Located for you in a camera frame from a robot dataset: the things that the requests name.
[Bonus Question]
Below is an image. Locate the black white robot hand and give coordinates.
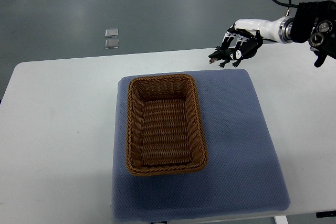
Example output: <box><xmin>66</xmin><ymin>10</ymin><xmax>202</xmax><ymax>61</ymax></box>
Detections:
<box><xmin>219</xmin><ymin>16</ymin><xmax>293</xmax><ymax>62</ymax></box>

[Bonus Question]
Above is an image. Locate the dark green toy crocodile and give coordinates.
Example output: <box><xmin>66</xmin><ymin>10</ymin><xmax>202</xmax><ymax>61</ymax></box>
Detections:
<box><xmin>208</xmin><ymin>47</ymin><xmax>244</xmax><ymax>68</ymax></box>

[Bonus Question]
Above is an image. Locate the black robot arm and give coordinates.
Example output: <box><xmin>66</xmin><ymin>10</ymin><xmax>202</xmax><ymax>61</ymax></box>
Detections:
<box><xmin>290</xmin><ymin>1</ymin><xmax>335</xmax><ymax>68</ymax></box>

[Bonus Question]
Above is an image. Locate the brown wicker basket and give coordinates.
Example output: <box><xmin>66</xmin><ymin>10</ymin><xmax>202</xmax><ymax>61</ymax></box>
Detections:
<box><xmin>125</xmin><ymin>73</ymin><xmax>208</xmax><ymax>176</ymax></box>

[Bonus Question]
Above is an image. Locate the upper metal floor plate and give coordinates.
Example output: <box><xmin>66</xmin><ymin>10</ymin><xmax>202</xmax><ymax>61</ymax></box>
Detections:
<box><xmin>105</xmin><ymin>28</ymin><xmax>119</xmax><ymax>38</ymax></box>

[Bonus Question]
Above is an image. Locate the blue fabric mat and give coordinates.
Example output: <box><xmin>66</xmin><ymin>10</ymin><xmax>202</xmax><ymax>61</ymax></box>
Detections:
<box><xmin>111</xmin><ymin>69</ymin><xmax>290</xmax><ymax>222</ymax></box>

